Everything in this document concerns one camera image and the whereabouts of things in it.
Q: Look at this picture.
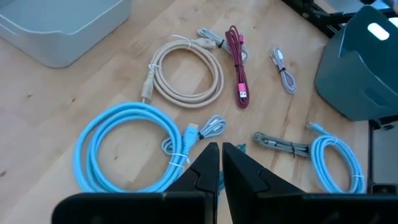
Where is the maroon pink USB cable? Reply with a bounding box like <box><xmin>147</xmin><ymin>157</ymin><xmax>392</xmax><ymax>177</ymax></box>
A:
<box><xmin>224</xmin><ymin>25</ymin><xmax>251</xmax><ymax>110</ymax></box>

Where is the thick light blue cable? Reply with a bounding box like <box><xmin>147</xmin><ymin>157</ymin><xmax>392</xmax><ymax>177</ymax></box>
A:
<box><xmin>73</xmin><ymin>101</ymin><xmax>200</xmax><ymax>194</ymax></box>

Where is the grey USB cable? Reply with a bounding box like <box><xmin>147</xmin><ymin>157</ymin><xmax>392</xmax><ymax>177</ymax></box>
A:
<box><xmin>269</xmin><ymin>46</ymin><xmax>298</xmax><ymax>95</ymax></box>
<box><xmin>160</xmin><ymin>114</ymin><xmax>227</xmax><ymax>156</ymax></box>
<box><xmin>197</xmin><ymin>27</ymin><xmax>249</xmax><ymax>62</ymax></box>

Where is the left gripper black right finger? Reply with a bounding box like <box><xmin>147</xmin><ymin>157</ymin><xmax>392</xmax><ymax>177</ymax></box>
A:
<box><xmin>222</xmin><ymin>142</ymin><xmax>398</xmax><ymax>224</ymax></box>

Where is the grey plastic bin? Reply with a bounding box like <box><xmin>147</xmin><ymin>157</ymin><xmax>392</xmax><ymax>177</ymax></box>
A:
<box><xmin>0</xmin><ymin>0</ymin><xmax>133</xmax><ymax>68</ymax></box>

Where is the teal plastic bin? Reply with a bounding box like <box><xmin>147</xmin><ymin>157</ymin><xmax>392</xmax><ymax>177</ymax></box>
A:
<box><xmin>313</xmin><ymin>5</ymin><xmax>398</xmax><ymax>122</ymax></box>

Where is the thin light blue cable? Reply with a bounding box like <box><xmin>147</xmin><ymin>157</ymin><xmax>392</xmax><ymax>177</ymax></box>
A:
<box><xmin>306</xmin><ymin>121</ymin><xmax>367</xmax><ymax>194</ymax></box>

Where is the beige cable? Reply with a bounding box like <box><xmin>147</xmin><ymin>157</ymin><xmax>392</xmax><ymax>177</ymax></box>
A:
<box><xmin>141</xmin><ymin>34</ymin><xmax>224</xmax><ymax>110</ymax></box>

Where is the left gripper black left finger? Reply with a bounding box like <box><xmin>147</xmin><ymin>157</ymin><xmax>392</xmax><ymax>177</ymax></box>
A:
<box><xmin>51</xmin><ymin>142</ymin><xmax>220</xmax><ymax>224</ymax></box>

